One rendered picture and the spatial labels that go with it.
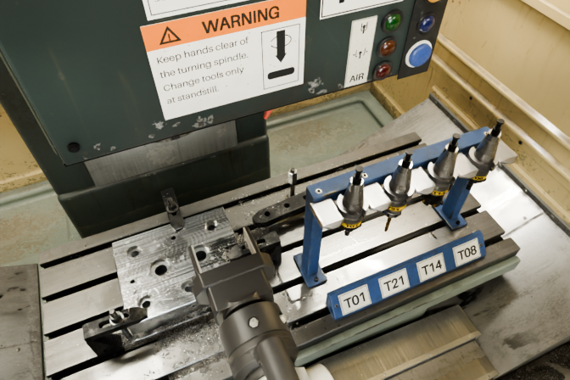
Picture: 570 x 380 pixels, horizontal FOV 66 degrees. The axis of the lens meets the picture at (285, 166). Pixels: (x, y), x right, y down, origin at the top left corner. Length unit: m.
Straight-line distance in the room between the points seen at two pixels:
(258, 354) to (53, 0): 0.42
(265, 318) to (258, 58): 0.32
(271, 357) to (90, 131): 0.31
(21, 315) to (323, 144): 1.24
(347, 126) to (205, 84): 1.58
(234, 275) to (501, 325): 0.96
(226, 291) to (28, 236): 1.30
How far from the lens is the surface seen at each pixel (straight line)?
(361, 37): 0.50
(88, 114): 0.45
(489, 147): 1.03
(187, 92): 0.45
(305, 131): 1.96
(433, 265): 1.20
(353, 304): 1.11
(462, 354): 1.37
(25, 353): 1.54
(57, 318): 1.24
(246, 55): 0.45
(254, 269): 0.64
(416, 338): 1.32
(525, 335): 1.43
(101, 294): 1.23
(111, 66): 0.42
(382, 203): 0.92
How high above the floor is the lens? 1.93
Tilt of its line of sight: 48 degrees down
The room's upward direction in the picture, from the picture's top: straight up
